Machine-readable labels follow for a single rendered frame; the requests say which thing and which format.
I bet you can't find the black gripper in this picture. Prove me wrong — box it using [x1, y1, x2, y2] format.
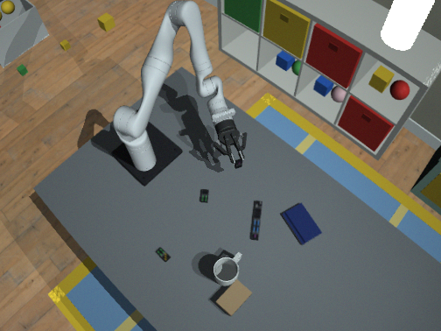
[213, 119, 247, 165]

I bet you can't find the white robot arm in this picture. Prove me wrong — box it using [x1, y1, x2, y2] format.
[113, 0, 236, 171]

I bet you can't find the tan rectangular block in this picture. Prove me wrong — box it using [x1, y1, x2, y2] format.
[216, 279, 252, 316]

